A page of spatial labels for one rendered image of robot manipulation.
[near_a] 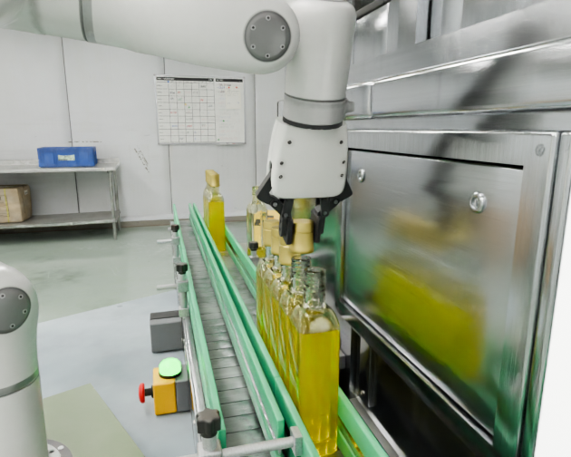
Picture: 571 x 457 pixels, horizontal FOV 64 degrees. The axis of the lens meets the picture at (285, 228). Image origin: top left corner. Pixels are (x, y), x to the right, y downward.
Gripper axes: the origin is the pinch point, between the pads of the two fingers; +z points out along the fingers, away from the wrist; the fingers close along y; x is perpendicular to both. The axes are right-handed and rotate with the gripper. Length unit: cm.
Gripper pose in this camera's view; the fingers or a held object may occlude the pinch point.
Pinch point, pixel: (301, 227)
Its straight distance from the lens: 63.9
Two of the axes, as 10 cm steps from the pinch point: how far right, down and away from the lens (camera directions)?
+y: -9.7, 0.5, -2.6
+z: -0.7, 8.8, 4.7
